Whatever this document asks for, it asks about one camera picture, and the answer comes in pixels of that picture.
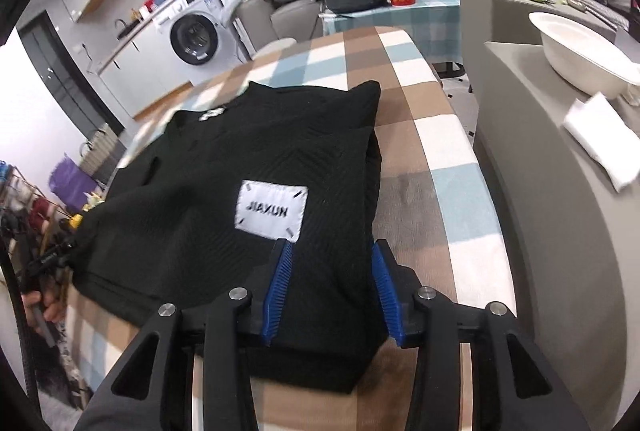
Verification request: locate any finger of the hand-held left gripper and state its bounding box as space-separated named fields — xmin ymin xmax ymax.
xmin=22 ymin=242 xmax=78 ymax=279

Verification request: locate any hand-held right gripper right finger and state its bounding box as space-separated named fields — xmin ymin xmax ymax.
xmin=371 ymin=238 xmax=588 ymax=431

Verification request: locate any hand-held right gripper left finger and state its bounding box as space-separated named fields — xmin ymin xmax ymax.
xmin=75 ymin=238 xmax=296 ymax=431

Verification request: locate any black knit sweater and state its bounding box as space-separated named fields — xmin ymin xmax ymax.
xmin=70 ymin=80 xmax=388 ymax=394

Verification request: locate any person's left hand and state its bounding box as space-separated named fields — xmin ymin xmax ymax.
xmin=25 ymin=290 xmax=67 ymax=323

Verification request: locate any purple bag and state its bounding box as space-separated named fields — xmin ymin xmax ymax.
xmin=47 ymin=153 xmax=98 ymax=212

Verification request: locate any woven laundry basket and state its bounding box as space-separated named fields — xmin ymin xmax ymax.
xmin=80 ymin=123 xmax=126 ymax=184

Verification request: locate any checkered tablecloth table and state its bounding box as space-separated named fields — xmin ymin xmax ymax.
xmin=65 ymin=26 xmax=518 ymax=431

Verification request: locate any grey bedside cabinet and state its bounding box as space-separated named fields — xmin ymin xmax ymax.
xmin=457 ymin=0 xmax=618 ymax=112
xmin=472 ymin=41 xmax=640 ymax=431

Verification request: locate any dark glass door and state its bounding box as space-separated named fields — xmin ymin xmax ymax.
xmin=17 ymin=10 xmax=126 ymax=136

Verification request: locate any white kitchen base cabinet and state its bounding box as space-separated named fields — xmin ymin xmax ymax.
xmin=95 ymin=18 xmax=193 ymax=119

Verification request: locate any white round stool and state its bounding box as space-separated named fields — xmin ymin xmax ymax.
xmin=252 ymin=36 xmax=298 ymax=59

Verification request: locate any white folded cloth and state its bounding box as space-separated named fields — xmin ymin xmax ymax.
xmin=562 ymin=92 xmax=640 ymax=192

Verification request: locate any white washing machine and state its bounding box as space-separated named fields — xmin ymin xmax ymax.
xmin=152 ymin=0 xmax=241 ymax=86

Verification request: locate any teal checked side table cloth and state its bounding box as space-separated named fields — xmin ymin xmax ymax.
xmin=320 ymin=0 xmax=463 ymax=66

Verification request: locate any white plastic basin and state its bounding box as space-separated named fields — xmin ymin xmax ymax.
xmin=529 ymin=11 xmax=640 ymax=94

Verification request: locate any metal wire rack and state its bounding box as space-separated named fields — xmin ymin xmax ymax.
xmin=0 ymin=161 xmax=76 ymax=257

